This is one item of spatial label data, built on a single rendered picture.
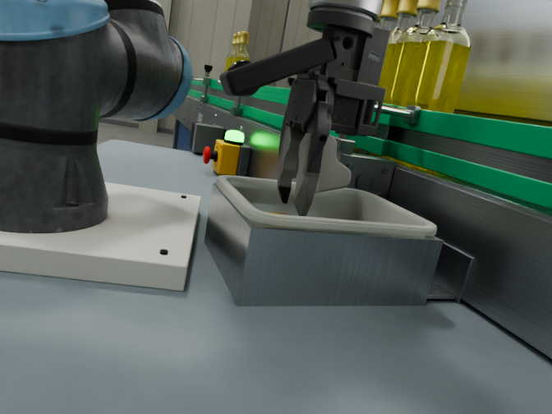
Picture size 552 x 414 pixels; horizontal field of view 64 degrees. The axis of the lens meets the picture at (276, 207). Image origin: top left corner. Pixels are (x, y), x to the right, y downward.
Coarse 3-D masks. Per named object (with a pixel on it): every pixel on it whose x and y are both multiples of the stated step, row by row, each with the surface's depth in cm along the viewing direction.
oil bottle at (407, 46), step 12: (408, 36) 70; (420, 36) 68; (396, 48) 73; (408, 48) 70; (396, 60) 72; (408, 60) 69; (396, 72) 72; (408, 72) 70; (396, 84) 72; (408, 84) 70; (384, 96) 75; (396, 96) 72; (384, 156) 73
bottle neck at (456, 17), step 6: (450, 0) 65; (456, 0) 64; (462, 0) 64; (450, 6) 64; (456, 6) 64; (462, 6) 64; (444, 12) 65; (450, 12) 65; (456, 12) 64; (462, 12) 65; (444, 18) 65; (450, 18) 65; (456, 18) 64
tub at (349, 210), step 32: (224, 192) 48; (256, 192) 56; (320, 192) 59; (352, 192) 61; (256, 224) 42; (288, 224) 41; (320, 224) 42; (352, 224) 43; (384, 224) 44; (416, 224) 50
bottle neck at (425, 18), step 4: (420, 8) 70; (424, 8) 69; (420, 12) 70; (424, 12) 69; (428, 12) 69; (432, 12) 69; (416, 16) 71; (420, 16) 70; (424, 16) 70; (428, 16) 69; (432, 16) 70; (416, 20) 71; (420, 20) 70; (424, 20) 70; (428, 20) 70; (432, 20) 70; (416, 24) 70; (420, 24) 70; (424, 24) 70; (428, 24) 70; (432, 24) 70
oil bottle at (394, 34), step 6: (390, 30) 76; (396, 30) 75; (402, 30) 74; (390, 36) 75; (396, 36) 74; (390, 42) 75; (396, 42) 74; (390, 48) 75; (390, 54) 74; (384, 60) 76; (390, 60) 75; (384, 66) 76; (390, 66) 75; (384, 72) 76; (384, 78) 75; (384, 84) 76; (378, 102) 77
